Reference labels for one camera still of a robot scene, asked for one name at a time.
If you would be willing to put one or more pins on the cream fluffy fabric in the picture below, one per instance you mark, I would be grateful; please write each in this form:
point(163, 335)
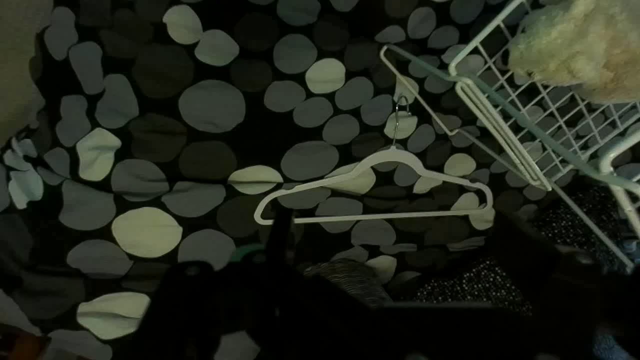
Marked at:
point(588, 45)

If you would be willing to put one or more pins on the white plastic clothes hanger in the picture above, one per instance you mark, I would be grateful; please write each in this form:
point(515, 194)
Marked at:
point(364, 173)

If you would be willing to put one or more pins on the black grey pebble pattern cloth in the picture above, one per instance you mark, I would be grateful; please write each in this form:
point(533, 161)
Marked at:
point(140, 137)

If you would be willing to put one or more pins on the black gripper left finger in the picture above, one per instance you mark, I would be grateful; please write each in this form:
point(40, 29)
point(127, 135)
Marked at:
point(288, 312)

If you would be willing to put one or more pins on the grey ribbed knit garment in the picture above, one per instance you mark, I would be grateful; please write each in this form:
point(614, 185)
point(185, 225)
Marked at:
point(354, 279)

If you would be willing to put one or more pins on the white wire basket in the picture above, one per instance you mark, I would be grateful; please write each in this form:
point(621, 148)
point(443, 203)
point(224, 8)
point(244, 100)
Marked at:
point(546, 132)

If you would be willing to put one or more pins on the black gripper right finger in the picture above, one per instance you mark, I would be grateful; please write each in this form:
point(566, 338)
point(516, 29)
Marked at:
point(563, 292)

